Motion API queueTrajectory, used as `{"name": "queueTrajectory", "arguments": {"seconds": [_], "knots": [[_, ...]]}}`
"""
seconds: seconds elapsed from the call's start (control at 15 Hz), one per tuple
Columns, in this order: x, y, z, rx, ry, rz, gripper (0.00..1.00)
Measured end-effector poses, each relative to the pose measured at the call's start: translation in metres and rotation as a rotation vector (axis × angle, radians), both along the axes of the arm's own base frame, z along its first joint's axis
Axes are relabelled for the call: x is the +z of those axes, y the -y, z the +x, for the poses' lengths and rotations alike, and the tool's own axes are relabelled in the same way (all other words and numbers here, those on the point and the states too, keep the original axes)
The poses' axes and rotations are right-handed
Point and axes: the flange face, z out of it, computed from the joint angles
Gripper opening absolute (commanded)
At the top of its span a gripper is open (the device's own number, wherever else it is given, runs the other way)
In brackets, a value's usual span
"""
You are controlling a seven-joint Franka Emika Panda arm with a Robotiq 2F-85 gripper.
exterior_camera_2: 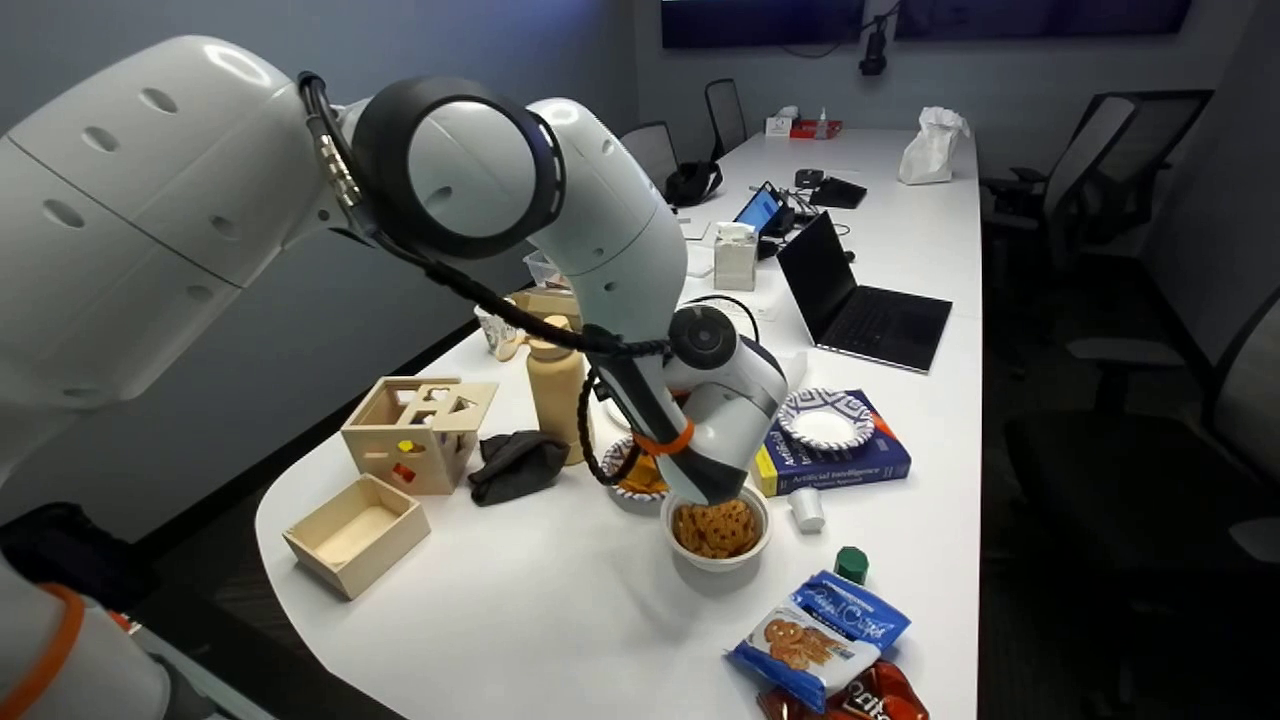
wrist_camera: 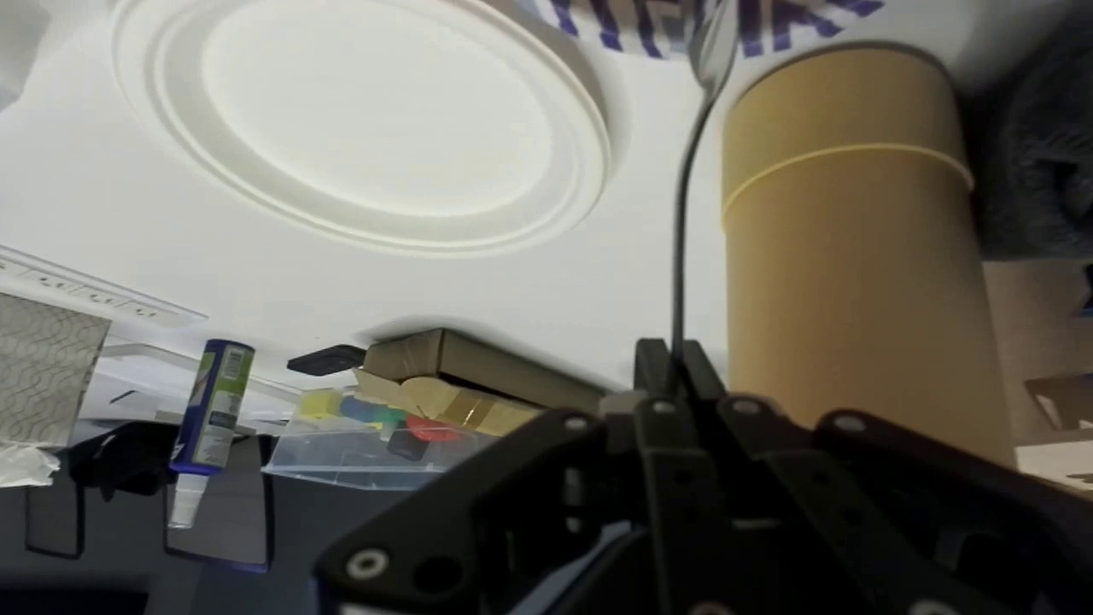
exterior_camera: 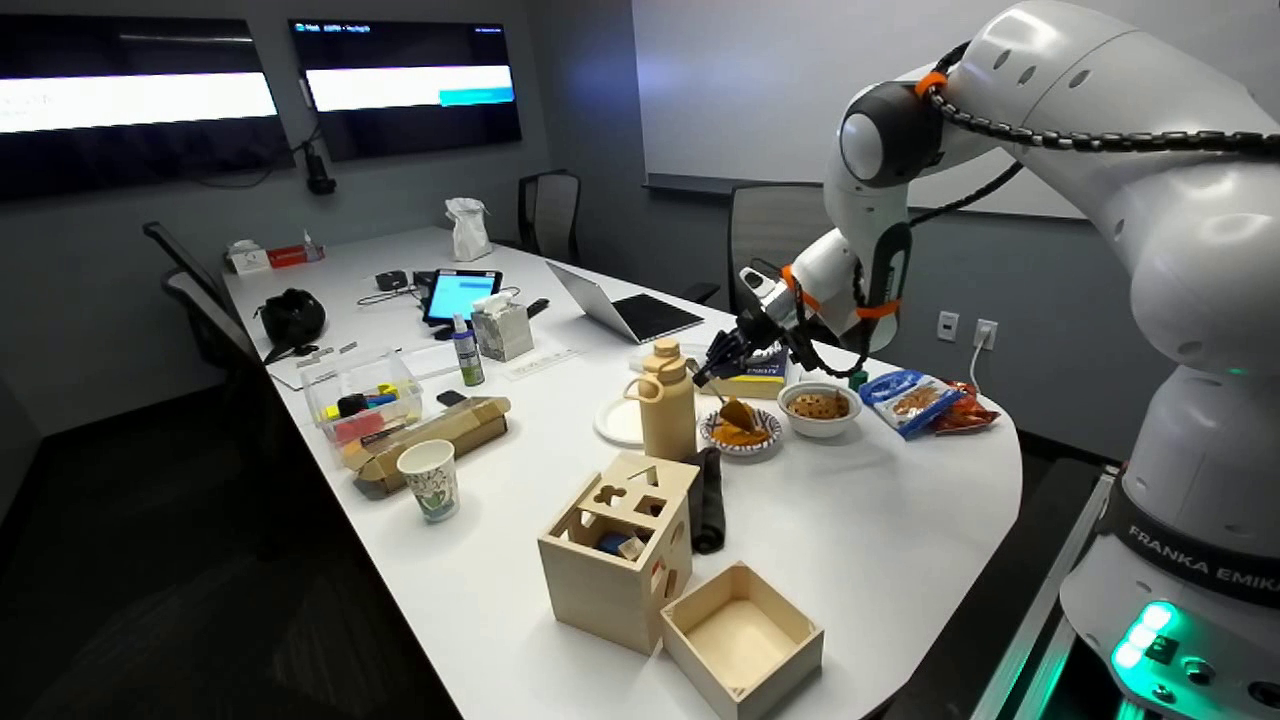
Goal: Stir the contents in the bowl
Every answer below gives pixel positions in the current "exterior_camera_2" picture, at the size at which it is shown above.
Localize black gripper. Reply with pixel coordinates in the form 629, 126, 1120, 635
659, 444, 752, 511

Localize blue patterned paper bowl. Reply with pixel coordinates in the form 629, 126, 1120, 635
777, 388, 878, 455
609, 444, 678, 521

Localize white bowl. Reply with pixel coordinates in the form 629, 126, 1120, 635
659, 477, 777, 581

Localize brown pretzel snacks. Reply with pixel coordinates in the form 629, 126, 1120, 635
671, 497, 763, 558

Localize orange tortilla chips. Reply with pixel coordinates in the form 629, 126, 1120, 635
622, 450, 671, 501

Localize small white pill bottle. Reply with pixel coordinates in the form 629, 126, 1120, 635
789, 483, 829, 539

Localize blue Artificial Intelligence book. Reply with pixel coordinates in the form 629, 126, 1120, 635
752, 388, 915, 501

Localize tan cylindrical bottle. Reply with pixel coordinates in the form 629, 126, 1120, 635
523, 312, 592, 466

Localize blue snack bag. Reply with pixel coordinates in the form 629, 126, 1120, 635
726, 568, 915, 710

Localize black cloth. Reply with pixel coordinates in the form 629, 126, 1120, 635
463, 428, 574, 511

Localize white tissue box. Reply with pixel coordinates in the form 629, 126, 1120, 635
709, 220, 759, 297

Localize black laptop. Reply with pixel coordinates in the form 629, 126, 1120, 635
777, 207, 958, 375

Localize red snack bag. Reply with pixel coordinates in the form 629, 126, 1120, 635
757, 657, 932, 720

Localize tablet with blue screen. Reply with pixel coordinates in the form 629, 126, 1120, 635
733, 179, 793, 240

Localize black bag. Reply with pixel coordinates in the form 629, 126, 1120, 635
659, 155, 727, 213

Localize wooden shape sorter cube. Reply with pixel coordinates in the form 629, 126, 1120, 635
342, 371, 499, 501

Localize small black gadgets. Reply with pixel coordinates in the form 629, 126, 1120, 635
793, 164, 873, 213

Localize grey office chair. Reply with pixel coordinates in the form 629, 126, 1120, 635
699, 77, 752, 159
618, 120, 681, 192
1065, 285, 1280, 572
983, 86, 1216, 273

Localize open wooden box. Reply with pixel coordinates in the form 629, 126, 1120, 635
280, 473, 435, 604

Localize white plastic bag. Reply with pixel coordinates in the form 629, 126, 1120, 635
895, 104, 978, 186

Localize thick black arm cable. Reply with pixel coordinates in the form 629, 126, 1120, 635
291, 66, 678, 363

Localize black wall monitor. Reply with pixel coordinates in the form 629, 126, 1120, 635
656, 0, 873, 54
894, 0, 1196, 41

